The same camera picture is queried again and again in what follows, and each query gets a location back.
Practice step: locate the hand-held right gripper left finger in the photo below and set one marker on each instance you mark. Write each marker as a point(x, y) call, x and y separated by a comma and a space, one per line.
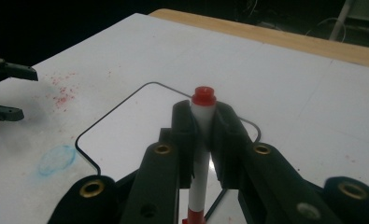
point(155, 183)

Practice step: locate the white marker with red cap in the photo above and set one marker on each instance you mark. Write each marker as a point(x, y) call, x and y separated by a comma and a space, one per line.
point(203, 105)

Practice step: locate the white desk frame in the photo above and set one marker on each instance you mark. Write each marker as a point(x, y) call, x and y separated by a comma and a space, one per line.
point(341, 18)

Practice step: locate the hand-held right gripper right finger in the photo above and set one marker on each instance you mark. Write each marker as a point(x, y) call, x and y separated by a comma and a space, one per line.
point(266, 180)

